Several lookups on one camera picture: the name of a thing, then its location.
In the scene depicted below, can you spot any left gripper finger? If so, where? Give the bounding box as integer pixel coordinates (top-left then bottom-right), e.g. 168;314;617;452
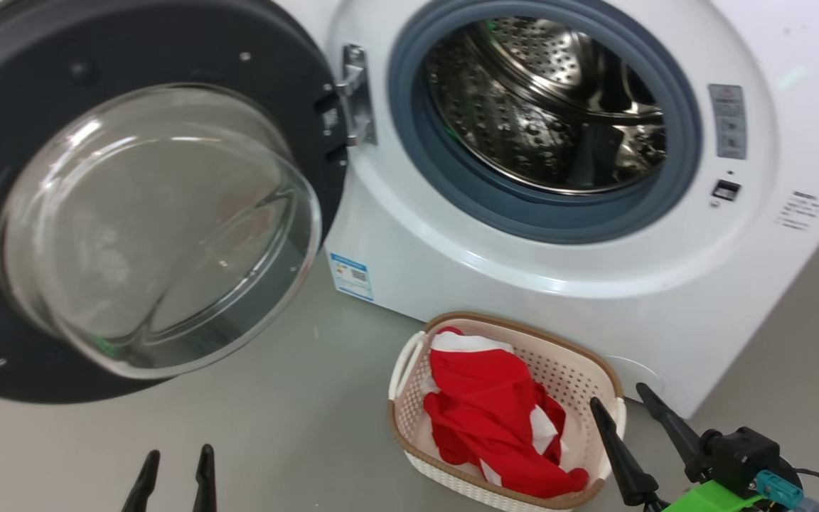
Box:
121;449;162;512
192;444;218;512

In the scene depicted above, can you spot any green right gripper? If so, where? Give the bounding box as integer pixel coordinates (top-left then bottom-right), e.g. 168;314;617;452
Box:
589;383;766;512

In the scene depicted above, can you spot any red and white garment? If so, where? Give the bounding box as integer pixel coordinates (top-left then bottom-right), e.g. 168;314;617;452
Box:
422;326;591;499

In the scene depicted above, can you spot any black round washer door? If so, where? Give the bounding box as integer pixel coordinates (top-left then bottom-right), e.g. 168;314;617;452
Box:
0;0;348;405

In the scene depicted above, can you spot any cream laundry basket brown rim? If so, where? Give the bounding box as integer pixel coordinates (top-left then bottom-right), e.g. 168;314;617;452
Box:
387;311;628;512

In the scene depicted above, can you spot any white front-load washing machine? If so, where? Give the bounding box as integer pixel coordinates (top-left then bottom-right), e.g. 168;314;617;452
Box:
267;0;819;420

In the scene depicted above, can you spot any perforated steel washer drum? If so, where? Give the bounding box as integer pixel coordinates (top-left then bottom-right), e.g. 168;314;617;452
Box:
423;16;668;195

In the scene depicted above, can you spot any round white filter cover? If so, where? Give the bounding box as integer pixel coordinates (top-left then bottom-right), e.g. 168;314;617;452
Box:
601;354;665;400

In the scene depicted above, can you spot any blue energy label sticker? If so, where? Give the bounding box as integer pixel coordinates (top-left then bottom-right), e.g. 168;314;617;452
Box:
327;251;375;303

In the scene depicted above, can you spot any grey warning sticker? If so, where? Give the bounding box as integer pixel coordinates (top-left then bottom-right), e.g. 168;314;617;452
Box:
707;84;749;161

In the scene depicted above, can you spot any teal cable connector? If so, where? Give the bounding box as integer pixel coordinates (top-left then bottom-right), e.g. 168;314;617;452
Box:
754;469;819;512

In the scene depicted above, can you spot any metal door hinge bracket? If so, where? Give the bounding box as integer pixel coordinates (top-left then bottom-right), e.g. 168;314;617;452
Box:
334;44;379;149

